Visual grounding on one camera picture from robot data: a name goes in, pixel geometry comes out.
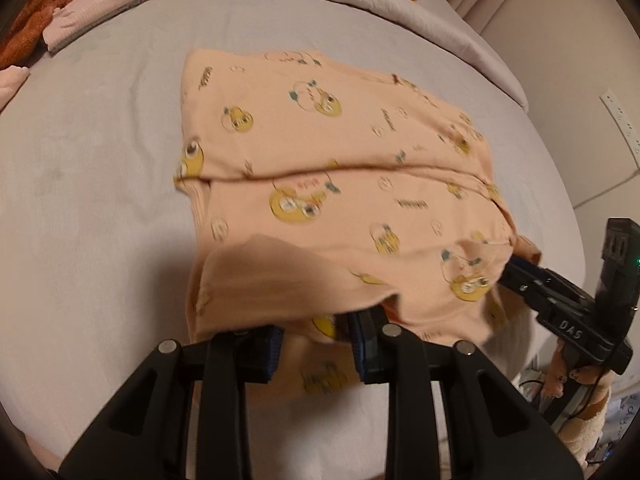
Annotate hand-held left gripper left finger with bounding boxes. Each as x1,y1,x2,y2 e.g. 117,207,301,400
59,324,287,480

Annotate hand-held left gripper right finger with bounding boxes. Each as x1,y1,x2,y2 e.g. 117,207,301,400
347,307,584,480

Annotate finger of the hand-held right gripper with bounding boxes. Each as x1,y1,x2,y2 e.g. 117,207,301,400
499,255,567,312

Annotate peach cartoon print pants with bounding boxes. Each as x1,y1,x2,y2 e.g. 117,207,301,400
173,48,544,397

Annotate white power strip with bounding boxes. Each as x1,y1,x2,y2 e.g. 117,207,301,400
600,89,640,157

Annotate grey bed sheet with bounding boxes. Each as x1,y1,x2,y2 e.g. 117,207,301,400
0,0,588,480

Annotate grey duvet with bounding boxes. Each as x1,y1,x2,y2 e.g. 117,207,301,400
160,0,531,114

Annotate pale pink cloth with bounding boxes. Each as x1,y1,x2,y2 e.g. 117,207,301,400
0,65,31,111

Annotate rust orange fuzzy cloth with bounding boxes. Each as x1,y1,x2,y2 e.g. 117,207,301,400
0,0,97,69

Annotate black cable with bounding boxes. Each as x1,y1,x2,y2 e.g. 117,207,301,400
519,379,608,418

